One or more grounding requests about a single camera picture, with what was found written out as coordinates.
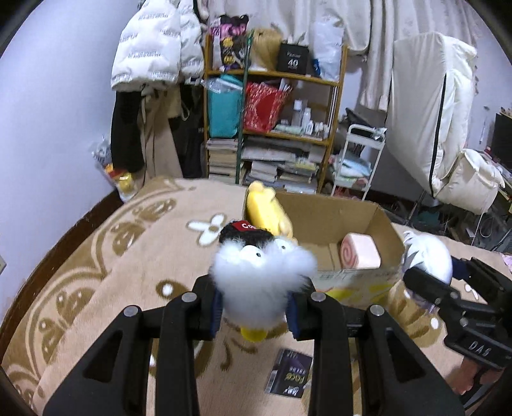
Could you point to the plastic bag with yellow toys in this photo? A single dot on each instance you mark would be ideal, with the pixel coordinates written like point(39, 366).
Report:
point(124, 182)

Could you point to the person's right hand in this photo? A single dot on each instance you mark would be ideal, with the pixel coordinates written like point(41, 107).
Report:
point(466, 374)

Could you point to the black hanging pants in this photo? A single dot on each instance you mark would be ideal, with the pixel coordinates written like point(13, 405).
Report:
point(126, 136)

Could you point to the cardboard box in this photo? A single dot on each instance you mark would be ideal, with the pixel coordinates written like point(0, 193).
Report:
point(332, 216)

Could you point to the group of small bottles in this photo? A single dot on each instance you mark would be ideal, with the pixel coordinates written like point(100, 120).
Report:
point(306, 120)

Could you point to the white plastic bag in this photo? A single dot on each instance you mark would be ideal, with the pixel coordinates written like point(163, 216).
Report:
point(328, 48)

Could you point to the beige hanging coat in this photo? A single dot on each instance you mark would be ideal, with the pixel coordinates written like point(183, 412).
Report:
point(160, 140)

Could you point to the yellow plush toy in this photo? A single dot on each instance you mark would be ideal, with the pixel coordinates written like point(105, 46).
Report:
point(264, 208)

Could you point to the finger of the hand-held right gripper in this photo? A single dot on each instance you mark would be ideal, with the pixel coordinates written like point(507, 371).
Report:
point(430, 288)
point(484, 276)

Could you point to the white trolley cart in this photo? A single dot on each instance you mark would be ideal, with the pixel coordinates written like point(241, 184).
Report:
point(362, 130)

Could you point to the cream bedding bundle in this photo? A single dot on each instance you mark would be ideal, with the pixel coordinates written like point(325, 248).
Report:
point(472, 180)

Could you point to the black box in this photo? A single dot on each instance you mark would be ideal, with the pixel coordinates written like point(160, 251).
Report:
point(294, 60)

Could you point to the stack of books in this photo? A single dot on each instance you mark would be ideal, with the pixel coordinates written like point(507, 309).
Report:
point(222, 160)

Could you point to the white curtain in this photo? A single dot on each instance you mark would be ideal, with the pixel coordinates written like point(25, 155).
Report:
point(360, 24)

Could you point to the purple printed bag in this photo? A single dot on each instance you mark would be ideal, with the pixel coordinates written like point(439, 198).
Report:
point(230, 44)

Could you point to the black tissue packet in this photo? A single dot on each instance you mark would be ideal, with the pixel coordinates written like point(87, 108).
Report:
point(288, 372)

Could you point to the pile of books and papers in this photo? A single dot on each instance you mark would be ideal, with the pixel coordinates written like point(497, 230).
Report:
point(280, 168)

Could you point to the white-haired plush doll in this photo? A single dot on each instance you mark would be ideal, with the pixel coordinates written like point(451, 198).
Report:
point(430, 252)

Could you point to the teal bag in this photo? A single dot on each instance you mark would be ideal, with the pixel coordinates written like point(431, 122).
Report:
point(224, 112)

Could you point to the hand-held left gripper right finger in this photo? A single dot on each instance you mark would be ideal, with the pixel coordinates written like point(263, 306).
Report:
point(292, 316)

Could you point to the dark hanging garment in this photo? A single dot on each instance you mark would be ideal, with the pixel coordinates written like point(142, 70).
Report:
point(194, 136)

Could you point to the green metal pole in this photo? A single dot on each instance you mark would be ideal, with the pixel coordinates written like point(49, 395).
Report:
point(241, 152)

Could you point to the blond wig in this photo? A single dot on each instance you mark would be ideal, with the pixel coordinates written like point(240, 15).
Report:
point(267, 48)

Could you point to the wooden shelf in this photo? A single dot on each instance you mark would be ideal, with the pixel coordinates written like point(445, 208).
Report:
point(296, 76)

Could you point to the white puffer jacket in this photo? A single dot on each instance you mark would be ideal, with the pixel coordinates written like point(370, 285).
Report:
point(148, 52)

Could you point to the red patterned bag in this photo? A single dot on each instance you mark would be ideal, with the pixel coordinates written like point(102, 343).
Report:
point(264, 108)

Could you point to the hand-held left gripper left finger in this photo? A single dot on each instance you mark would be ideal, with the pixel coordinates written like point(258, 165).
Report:
point(217, 316)

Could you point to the white fluffy plush toy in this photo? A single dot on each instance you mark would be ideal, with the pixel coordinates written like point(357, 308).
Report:
point(256, 288)

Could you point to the pink roll cake plush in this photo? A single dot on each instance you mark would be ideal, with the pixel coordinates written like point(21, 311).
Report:
point(360, 252)

